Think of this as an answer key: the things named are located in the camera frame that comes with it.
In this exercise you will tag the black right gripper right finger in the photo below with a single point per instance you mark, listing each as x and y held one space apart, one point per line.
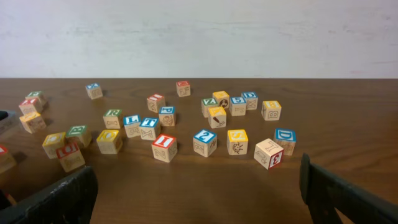
325 194

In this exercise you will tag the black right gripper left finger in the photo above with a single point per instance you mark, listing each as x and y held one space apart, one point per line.
70 200

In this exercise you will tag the red U wooden block lower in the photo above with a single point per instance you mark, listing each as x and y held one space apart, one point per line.
70 157

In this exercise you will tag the yellow C wooden block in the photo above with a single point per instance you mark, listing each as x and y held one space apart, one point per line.
53 142

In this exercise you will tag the blue D wooden block lower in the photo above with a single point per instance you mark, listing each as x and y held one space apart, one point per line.
285 138

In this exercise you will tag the blue d wooden block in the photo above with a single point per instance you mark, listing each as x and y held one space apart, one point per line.
285 138
251 99

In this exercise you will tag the plain top 3 wooden block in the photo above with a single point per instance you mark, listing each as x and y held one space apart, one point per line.
268 153

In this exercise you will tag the green B wooden block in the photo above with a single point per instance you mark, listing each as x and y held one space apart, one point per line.
79 134

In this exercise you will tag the yellow O wooden block centre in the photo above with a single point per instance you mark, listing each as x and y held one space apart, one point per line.
109 141

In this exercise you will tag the red A wooden block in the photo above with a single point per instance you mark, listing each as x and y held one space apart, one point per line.
7 161

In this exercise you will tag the yellow acorn wooden block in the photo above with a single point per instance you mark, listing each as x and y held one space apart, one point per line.
33 122

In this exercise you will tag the green R wooden block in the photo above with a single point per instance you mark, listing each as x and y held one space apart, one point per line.
113 119

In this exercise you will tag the yellow 8 wooden block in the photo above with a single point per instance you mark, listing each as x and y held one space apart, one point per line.
271 110

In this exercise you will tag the blue L wooden block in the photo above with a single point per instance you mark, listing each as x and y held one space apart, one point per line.
131 124

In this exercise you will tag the yellow S wooden block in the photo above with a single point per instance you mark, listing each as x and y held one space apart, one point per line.
237 142

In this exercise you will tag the red Y wooden block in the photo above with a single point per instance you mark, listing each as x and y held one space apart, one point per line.
31 105

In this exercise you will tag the red I wooden block lower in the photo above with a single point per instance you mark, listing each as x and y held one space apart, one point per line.
164 148

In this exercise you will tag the red i wooden block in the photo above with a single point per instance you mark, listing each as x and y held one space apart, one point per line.
164 148
155 102

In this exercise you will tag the blue T wooden block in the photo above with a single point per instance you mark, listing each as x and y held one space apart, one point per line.
149 128

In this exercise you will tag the green F wooden block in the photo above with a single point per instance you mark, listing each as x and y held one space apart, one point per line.
37 95

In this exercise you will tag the blue X wooden block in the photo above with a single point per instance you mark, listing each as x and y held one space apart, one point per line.
94 91

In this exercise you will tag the blue D wooden block upper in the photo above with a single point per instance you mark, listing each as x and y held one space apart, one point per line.
251 99

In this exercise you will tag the blue 5 wooden block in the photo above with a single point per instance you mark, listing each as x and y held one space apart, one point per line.
237 106

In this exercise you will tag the blue 2 wooden block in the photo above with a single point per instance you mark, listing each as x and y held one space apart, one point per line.
205 142

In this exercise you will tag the blue P wooden block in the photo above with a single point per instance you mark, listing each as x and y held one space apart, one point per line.
167 116

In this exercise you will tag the red I wooden block upper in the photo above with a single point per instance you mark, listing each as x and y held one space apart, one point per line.
155 102

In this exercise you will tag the yellow brush side wooden block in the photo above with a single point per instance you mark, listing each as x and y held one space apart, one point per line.
217 117

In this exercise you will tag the yellow soccer side wooden block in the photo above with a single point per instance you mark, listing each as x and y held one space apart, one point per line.
222 98

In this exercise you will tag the green Z wooden block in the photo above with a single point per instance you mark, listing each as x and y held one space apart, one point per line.
206 104

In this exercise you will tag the red top far wooden block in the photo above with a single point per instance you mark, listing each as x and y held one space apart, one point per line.
183 88

